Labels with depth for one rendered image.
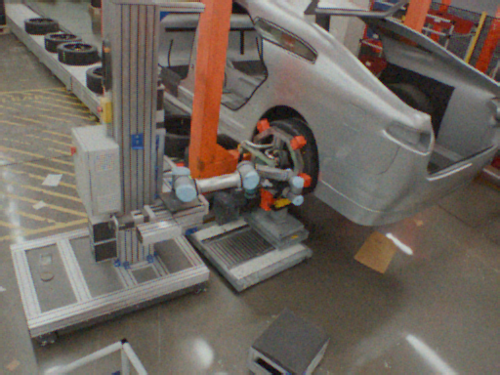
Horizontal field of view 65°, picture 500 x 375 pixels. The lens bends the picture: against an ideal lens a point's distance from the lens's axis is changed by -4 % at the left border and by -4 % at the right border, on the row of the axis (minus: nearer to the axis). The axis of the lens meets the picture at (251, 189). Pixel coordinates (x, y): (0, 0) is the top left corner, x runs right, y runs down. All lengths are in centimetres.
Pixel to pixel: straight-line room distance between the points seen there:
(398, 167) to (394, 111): 36
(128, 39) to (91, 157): 70
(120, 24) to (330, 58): 145
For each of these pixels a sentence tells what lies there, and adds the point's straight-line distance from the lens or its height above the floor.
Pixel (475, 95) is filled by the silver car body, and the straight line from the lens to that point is 434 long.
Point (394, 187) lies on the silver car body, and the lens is 285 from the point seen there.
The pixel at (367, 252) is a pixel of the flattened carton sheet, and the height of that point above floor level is 1.
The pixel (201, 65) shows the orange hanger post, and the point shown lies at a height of 152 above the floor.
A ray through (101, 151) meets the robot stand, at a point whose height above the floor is 121.
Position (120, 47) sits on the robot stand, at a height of 180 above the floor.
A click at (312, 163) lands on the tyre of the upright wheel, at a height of 98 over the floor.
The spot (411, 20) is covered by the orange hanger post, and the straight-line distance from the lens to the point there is 518.
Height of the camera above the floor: 239
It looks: 31 degrees down
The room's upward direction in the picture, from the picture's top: 10 degrees clockwise
